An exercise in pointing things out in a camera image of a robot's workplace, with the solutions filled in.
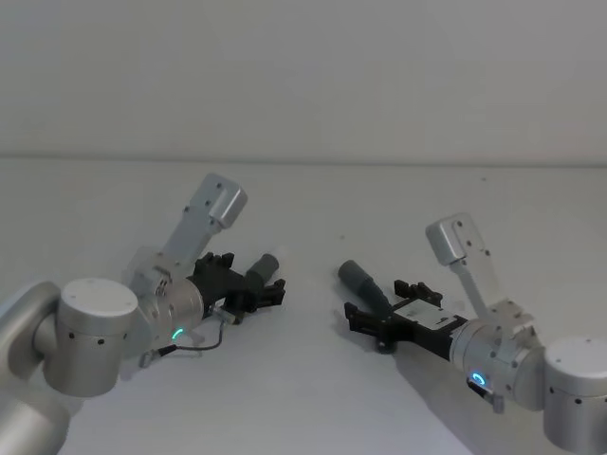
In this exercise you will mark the white table cloth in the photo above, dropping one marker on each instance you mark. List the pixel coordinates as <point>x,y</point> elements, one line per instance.
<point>303,403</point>

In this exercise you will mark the grey cylinder with white tip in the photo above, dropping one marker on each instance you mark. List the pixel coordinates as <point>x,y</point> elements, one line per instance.
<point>263,271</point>

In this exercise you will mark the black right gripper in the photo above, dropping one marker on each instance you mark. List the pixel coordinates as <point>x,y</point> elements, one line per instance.
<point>422,327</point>

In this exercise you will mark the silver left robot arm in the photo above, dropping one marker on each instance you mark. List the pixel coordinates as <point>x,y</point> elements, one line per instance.
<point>95,317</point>

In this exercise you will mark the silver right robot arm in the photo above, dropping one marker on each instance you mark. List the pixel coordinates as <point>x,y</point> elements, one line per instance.
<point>512,351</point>

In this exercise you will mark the grey bent tube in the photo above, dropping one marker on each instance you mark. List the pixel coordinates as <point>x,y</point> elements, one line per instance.
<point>362,282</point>

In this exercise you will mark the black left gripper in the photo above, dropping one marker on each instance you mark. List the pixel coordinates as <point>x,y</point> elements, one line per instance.
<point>225,286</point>

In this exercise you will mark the white curtain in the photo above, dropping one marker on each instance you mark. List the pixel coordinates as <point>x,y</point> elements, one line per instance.
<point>303,76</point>

